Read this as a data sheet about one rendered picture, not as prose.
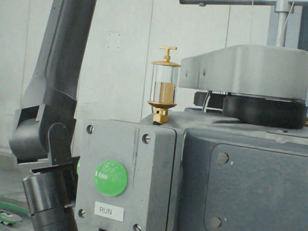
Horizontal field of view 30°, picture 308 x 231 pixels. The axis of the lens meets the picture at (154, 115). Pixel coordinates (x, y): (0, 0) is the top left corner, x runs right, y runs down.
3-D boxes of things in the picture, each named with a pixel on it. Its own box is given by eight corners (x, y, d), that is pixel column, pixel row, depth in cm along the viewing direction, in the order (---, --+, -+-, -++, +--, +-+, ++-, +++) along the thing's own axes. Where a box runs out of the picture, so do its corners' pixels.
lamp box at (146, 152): (73, 221, 50) (83, 118, 49) (105, 214, 54) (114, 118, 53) (144, 241, 46) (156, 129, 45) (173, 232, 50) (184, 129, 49)
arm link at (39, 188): (12, 176, 78) (36, 165, 75) (51, 169, 84) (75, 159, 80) (24, 225, 77) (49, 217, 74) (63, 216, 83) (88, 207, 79)
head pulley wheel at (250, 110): (206, 117, 61) (209, 93, 61) (242, 118, 68) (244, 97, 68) (288, 128, 56) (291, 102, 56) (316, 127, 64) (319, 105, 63)
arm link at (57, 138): (7, 129, 80) (46, 123, 75) (69, 123, 89) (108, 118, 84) (17, 215, 80) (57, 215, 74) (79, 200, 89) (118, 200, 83)
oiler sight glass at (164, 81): (144, 100, 55) (147, 63, 54) (158, 101, 57) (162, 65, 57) (166, 102, 53) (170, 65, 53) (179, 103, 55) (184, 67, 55)
